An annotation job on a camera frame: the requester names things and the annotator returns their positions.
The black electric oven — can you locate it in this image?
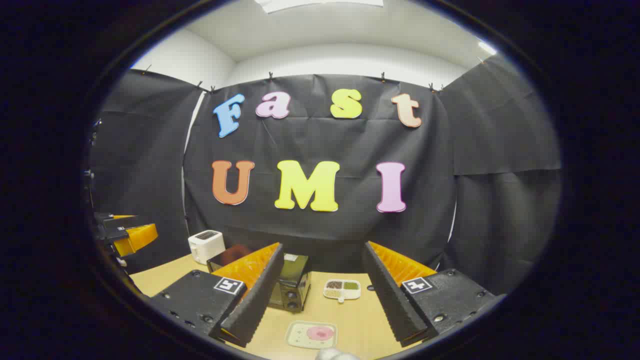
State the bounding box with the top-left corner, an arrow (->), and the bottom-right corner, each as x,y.
207,244 -> 312,314

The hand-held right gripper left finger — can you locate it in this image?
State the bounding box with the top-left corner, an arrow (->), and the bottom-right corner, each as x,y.
149,242 -> 285,348

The white divided grain dish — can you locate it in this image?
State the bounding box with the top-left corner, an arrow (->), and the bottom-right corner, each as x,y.
323,278 -> 362,304

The black backdrop cloth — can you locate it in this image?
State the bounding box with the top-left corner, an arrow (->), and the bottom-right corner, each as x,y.
87,52 -> 562,297

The pink round food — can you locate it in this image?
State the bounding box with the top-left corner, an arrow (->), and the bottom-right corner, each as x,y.
306,326 -> 335,342

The large ceiling light panel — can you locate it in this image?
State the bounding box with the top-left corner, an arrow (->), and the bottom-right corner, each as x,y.
255,0 -> 385,14

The white toaster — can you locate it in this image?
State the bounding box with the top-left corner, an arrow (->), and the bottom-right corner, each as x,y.
188,230 -> 226,265

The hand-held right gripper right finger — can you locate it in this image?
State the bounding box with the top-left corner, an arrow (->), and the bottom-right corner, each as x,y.
361,241 -> 497,348

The cream square plate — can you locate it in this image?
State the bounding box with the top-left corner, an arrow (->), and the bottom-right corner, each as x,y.
285,320 -> 338,350

